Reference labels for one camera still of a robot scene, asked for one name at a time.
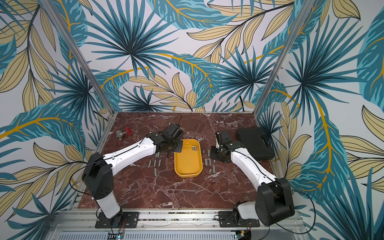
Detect yellow plastic storage tray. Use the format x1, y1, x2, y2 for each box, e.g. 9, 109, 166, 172
174, 139, 203, 178

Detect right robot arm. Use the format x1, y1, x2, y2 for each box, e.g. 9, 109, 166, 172
210, 131, 295, 227

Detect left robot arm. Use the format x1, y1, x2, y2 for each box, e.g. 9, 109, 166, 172
82, 123, 183, 228

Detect black plastic tool case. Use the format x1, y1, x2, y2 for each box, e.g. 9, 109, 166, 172
236, 127, 275, 161

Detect metal valve red handle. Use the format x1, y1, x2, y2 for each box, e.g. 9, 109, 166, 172
116, 127, 132, 141

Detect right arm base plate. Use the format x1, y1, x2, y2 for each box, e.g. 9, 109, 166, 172
215, 211, 260, 228

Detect aluminium front rail frame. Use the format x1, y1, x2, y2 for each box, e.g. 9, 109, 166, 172
45, 209, 311, 240

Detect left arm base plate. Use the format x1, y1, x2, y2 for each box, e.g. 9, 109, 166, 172
95, 212, 140, 229

